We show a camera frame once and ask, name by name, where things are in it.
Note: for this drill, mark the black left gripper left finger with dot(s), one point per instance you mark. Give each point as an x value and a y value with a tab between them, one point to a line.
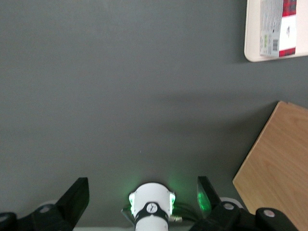
72	202

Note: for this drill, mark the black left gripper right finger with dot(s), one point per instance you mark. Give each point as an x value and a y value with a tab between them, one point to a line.
216	214

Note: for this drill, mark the red cookie box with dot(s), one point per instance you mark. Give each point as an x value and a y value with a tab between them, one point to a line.
276	26

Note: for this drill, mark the beige rectangular tray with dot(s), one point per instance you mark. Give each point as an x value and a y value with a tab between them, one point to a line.
252	31

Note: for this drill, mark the wooden two-drawer cabinet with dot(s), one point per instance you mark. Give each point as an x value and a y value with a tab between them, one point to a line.
276	163

